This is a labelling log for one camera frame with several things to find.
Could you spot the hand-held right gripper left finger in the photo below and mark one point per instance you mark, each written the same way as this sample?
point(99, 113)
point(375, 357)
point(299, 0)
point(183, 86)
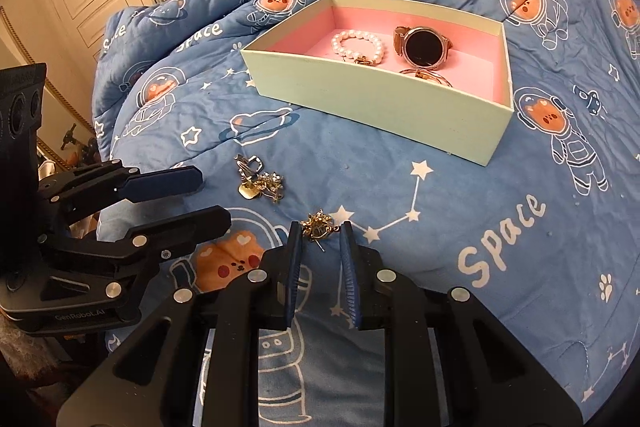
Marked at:
point(292, 277)

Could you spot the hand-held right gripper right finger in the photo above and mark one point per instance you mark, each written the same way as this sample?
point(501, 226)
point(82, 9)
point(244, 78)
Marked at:
point(350, 277)

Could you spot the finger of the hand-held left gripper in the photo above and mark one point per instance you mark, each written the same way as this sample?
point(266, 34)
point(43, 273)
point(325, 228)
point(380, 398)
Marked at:
point(165, 182)
point(190, 227)

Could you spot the gold flower earring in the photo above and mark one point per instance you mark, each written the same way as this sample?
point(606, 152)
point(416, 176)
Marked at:
point(320, 223)

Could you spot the mint box with pink lining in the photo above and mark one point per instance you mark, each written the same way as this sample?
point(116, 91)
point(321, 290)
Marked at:
point(380, 102)

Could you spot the gold bangle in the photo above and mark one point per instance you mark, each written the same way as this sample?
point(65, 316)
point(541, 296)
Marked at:
point(425, 74)

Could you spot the round black face wristwatch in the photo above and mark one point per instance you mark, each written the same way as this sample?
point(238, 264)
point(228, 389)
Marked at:
point(422, 49)

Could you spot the black tripod stand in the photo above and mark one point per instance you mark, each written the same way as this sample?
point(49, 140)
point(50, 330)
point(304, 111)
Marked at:
point(70, 138)

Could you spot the blue astronaut print blanket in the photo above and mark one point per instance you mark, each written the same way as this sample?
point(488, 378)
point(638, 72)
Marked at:
point(450, 187)

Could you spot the gold mirror frame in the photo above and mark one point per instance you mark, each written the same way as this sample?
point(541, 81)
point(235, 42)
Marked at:
point(80, 114)

